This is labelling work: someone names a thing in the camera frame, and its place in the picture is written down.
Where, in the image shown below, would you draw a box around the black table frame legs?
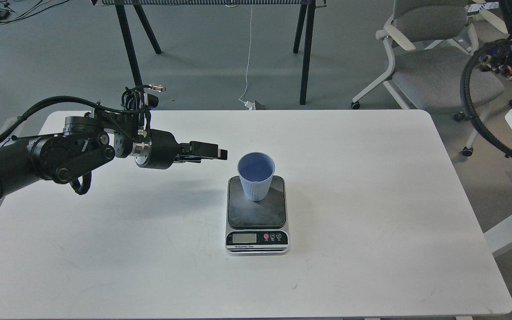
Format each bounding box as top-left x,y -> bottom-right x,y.
91,0 -> 318,105

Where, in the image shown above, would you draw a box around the blue plastic cup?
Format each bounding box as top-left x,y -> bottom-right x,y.
236,152 -> 276,202

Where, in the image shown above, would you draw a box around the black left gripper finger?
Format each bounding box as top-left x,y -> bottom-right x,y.
176,140 -> 228,163

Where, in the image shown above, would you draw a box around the white hanging cable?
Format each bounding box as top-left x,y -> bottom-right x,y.
238,4 -> 255,103

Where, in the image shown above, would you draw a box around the grey office chair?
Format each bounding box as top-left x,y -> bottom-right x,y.
352,0 -> 505,156
467,0 -> 510,50

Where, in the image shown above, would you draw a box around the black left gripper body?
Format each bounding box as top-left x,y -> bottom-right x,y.
135,130 -> 187,170

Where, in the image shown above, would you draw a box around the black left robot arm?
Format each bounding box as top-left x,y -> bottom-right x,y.
0,84 -> 228,199

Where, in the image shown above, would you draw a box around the digital kitchen scale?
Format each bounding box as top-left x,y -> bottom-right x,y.
225,176 -> 290,256

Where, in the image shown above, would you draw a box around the white power plug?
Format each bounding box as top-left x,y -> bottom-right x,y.
244,100 -> 266,111

